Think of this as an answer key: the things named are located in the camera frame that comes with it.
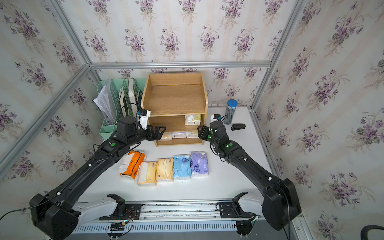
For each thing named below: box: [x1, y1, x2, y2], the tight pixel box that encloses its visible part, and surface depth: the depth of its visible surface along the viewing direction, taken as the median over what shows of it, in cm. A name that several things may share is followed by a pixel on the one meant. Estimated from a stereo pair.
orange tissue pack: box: [119, 150, 146, 180], surface depth 83 cm
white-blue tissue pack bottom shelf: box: [172, 131, 187, 139], surface depth 98 cm
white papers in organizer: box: [93, 84, 114, 125], surface depth 91 cm
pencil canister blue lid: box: [223, 99, 239, 125], surface depth 100 cm
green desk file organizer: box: [97, 78, 147, 141], surface depth 103 cm
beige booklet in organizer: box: [118, 87, 126, 117], surface depth 101 cm
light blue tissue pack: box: [173, 154, 192, 180], surface depth 86 cm
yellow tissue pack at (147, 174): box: [137, 161, 158, 187], surface depth 83 cm
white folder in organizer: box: [128, 78, 138, 117], surface depth 98 cm
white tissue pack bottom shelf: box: [185, 131, 199, 139], surface depth 97 cm
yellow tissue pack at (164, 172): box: [155, 157, 174, 182], surface depth 84 cm
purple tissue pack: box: [190, 151, 209, 177], surface depth 86 cm
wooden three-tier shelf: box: [141, 72, 209, 147], surface depth 87 cm
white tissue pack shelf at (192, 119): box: [185, 114, 201, 126], surface depth 86 cm
